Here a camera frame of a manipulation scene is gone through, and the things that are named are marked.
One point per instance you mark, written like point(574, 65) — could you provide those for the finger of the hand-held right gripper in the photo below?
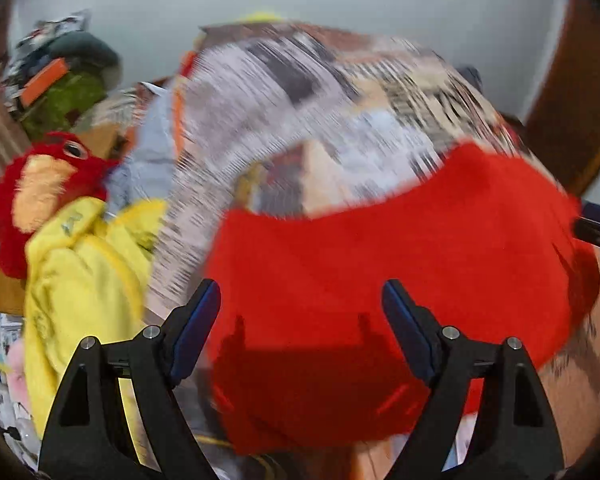
point(597, 235)

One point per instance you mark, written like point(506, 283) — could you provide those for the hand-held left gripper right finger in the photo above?
point(410, 332)

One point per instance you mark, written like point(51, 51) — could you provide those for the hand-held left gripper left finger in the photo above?
point(197, 327)

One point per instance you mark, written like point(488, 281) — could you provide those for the red zip jacket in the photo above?
point(380, 280)

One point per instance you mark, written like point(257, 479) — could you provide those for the yellow garment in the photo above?
point(85, 280)

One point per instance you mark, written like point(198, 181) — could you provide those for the wooden wardrobe with white door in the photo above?
point(575, 95)

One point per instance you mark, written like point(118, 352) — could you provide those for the pale blue cloth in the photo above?
point(145, 150)

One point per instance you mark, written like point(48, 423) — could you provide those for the brown cardboard box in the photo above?
point(7, 292)

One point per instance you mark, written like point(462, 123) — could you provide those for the pile of papers and toys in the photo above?
point(7, 375)

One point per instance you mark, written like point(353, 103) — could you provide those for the grey bag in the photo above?
point(469, 77)

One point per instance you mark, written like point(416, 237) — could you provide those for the red plush toy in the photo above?
point(45, 185)

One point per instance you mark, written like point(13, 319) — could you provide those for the printed blanket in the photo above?
point(300, 125)

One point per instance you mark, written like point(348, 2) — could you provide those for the orange box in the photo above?
point(42, 80)

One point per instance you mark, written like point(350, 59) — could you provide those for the dark grey garment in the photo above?
point(87, 52)

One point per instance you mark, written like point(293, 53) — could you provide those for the yellow round object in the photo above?
point(260, 16)

